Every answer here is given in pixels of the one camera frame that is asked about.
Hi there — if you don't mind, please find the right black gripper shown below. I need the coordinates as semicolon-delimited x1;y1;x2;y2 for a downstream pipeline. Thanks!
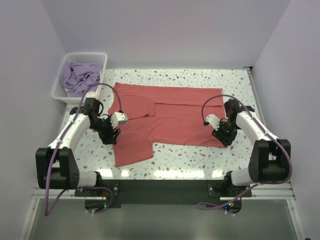
211;121;239;148

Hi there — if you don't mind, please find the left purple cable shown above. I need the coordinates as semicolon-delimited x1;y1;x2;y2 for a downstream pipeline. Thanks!
43;83;123;217

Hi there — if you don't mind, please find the purple t-shirt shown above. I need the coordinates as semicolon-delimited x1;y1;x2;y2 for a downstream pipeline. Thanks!
59;62;102;98

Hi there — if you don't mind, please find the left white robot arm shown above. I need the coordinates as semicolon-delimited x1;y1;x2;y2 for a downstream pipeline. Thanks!
35;98;128;196

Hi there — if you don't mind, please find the purple cable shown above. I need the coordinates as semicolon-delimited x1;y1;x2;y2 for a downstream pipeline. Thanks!
43;83;123;217
196;94;294;210

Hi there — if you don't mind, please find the salmon red t-shirt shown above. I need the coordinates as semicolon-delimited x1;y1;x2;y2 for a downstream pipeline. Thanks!
108;83;225;167

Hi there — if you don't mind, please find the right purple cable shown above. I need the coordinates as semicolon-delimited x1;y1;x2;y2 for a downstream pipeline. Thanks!
196;94;294;210

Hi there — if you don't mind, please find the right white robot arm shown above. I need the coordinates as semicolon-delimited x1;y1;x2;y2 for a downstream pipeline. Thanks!
205;99;292;197

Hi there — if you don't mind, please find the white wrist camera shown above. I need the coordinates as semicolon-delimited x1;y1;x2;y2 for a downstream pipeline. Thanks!
204;114;221;130
110;112;128;128

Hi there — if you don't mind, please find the white plastic laundry basket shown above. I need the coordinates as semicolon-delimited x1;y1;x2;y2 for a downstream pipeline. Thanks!
51;52;108;104

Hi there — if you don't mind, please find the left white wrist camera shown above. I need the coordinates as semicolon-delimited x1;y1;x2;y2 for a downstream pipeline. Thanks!
110;112;128;128

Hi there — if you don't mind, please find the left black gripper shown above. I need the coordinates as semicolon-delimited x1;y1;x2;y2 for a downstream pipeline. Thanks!
89;115;121;145

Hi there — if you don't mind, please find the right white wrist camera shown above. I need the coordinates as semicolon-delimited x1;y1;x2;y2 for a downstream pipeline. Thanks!
204;114;221;130

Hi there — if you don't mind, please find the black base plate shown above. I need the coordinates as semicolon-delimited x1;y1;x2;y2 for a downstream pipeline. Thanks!
75;179;252;210

